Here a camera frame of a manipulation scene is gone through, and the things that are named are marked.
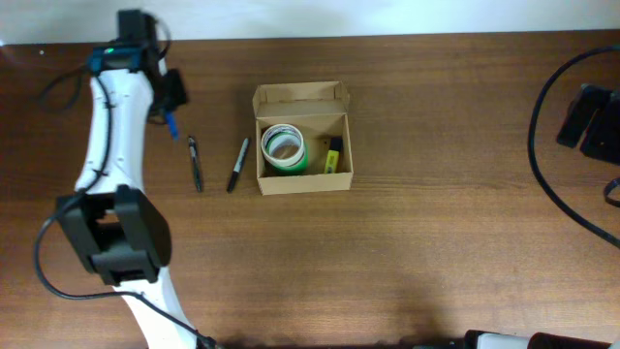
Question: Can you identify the blue pen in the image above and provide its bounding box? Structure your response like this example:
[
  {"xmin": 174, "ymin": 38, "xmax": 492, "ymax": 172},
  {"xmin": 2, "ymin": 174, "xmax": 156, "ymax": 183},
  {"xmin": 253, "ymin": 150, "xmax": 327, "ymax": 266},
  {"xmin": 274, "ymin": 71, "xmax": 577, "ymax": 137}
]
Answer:
[{"xmin": 165, "ymin": 111, "xmax": 179, "ymax": 141}]

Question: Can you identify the black pen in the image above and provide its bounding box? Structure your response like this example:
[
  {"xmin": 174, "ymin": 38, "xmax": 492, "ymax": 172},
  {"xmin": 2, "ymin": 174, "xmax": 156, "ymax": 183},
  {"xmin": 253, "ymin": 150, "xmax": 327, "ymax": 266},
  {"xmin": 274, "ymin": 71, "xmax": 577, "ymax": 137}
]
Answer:
[{"xmin": 188, "ymin": 136, "xmax": 202, "ymax": 193}]

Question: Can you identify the black marker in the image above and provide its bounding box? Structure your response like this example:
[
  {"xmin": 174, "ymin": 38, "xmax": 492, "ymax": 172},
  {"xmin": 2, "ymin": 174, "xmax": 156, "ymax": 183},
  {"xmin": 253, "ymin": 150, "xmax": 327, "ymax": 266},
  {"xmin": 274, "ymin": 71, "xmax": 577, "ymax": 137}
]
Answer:
[{"xmin": 227, "ymin": 138, "xmax": 251, "ymax": 193}]

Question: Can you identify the white tape roll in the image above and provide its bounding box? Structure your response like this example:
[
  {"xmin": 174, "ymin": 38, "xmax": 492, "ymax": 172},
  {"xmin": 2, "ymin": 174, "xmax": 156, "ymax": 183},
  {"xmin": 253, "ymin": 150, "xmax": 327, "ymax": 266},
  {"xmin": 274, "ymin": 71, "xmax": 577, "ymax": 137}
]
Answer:
[{"xmin": 261, "ymin": 124, "xmax": 305, "ymax": 168}]

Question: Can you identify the green tape roll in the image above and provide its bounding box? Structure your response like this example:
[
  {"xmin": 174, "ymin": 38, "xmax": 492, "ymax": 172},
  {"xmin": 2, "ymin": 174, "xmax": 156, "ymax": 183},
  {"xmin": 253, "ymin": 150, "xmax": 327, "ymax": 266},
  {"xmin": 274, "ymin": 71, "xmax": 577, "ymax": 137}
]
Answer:
[{"xmin": 267, "ymin": 141, "xmax": 308, "ymax": 175}]

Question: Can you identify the cardboard box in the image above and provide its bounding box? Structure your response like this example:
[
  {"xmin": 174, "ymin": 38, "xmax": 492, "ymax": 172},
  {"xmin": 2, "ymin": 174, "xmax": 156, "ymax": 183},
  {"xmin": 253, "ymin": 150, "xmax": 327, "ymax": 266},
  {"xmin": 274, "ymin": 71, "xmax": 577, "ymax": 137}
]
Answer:
[{"xmin": 252, "ymin": 81, "xmax": 354, "ymax": 195}]

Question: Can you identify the yellow highlighter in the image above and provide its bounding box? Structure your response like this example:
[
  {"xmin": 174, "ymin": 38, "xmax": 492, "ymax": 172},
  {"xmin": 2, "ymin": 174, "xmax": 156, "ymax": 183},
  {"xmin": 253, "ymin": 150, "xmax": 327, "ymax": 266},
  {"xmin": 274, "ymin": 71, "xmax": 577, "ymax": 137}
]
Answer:
[{"xmin": 324, "ymin": 137, "xmax": 343, "ymax": 174}]

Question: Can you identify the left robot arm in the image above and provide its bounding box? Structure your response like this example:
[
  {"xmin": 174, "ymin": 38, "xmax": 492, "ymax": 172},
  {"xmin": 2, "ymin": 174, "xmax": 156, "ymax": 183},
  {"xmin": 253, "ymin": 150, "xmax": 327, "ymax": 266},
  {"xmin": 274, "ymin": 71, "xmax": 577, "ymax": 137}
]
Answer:
[{"xmin": 50, "ymin": 9, "xmax": 217, "ymax": 348}]

